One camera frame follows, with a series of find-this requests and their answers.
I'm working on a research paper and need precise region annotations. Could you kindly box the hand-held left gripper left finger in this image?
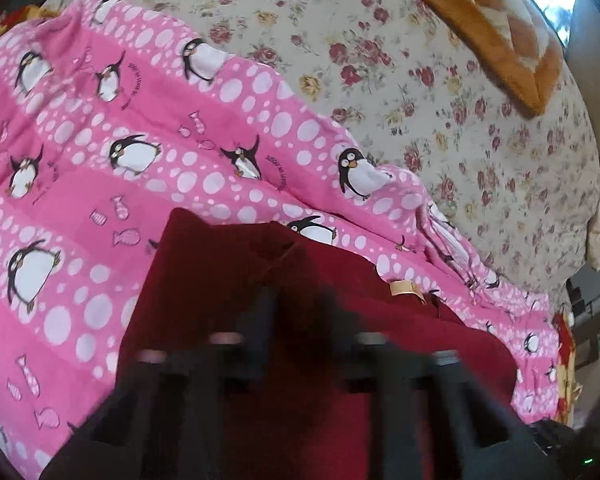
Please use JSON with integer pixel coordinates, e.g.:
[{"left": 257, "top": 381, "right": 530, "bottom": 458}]
[{"left": 40, "top": 280, "right": 292, "bottom": 480}]

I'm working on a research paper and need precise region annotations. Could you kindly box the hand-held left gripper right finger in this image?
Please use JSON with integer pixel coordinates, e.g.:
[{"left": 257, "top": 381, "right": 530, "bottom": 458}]
[{"left": 319, "top": 292, "right": 566, "bottom": 480}]

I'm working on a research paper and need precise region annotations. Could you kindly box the dark red garment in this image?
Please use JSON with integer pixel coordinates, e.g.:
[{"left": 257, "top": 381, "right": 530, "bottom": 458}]
[{"left": 117, "top": 207, "right": 518, "bottom": 480}]

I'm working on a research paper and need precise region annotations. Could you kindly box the red yellow printed cloth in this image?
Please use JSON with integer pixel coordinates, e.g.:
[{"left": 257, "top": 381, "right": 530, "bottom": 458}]
[
  {"left": 550, "top": 310, "right": 581, "bottom": 426},
  {"left": 0, "top": 4, "right": 61, "bottom": 26}
]

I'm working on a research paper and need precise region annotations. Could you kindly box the floral bed quilt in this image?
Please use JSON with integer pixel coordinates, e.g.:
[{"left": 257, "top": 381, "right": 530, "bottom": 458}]
[{"left": 45, "top": 0, "right": 600, "bottom": 311}]

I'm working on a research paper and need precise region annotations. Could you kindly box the pink penguin print blanket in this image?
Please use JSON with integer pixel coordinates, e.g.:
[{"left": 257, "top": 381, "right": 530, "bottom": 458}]
[{"left": 0, "top": 0, "right": 563, "bottom": 480}]

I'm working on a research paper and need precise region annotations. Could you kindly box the orange checkered mat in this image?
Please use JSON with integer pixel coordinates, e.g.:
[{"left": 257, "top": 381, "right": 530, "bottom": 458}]
[{"left": 352, "top": 0, "right": 566, "bottom": 116}]

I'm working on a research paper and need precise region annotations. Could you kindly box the window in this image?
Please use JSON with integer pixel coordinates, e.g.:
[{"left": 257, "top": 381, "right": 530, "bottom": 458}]
[{"left": 505, "top": 0, "right": 578, "bottom": 46}]

